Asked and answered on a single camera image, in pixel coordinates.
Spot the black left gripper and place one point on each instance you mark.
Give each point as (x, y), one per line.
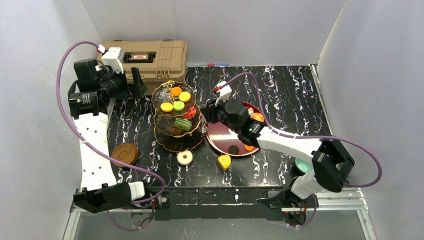
(125, 85)

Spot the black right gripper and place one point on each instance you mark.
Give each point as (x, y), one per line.
(211, 113)

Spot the dark red round tray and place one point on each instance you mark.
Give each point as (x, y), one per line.
(221, 137)

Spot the tan plastic toolbox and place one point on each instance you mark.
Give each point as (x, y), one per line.
(157, 61)

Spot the orange round cookie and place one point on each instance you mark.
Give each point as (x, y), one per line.
(176, 91)

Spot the green macaron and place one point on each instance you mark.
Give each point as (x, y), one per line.
(178, 105)

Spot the three tier glass stand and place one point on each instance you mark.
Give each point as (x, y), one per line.
(166, 134)

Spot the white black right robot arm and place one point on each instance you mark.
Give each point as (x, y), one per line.
(331, 162)

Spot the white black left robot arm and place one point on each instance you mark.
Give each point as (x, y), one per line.
(88, 99)

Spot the white cream cake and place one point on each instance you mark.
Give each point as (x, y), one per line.
(250, 111)

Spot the orange tart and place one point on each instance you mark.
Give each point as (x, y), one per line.
(258, 117)

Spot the yellow round cracker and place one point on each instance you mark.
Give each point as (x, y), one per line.
(166, 107)

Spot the dark chocolate sandwich cookie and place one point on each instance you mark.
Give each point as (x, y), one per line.
(233, 150)

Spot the chocolate chip cookie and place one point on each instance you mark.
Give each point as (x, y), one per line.
(249, 148)

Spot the yellow cracker under chocolate cookie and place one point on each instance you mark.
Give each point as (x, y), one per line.
(184, 96)

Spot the yellow swirl roll cake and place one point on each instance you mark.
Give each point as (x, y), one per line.
(224, 161)

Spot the red blue pen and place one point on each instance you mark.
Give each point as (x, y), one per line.
(218, 64)

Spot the green layered cake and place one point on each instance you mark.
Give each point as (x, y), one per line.
(183, 124)

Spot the brown round wooden coaster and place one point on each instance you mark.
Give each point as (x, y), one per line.
(126, 153)

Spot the teal saucer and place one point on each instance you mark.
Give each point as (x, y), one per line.
(303, 166)

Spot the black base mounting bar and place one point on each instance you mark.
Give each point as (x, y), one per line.
(270, 203)

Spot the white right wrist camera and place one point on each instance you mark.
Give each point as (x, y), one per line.
(223, 92)

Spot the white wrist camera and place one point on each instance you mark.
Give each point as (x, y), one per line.
(113, 57)
(223, 92)

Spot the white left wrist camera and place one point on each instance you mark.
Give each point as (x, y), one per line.
(113, 57)

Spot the aluminium frame rail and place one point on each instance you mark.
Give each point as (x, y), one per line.
(339, 216)

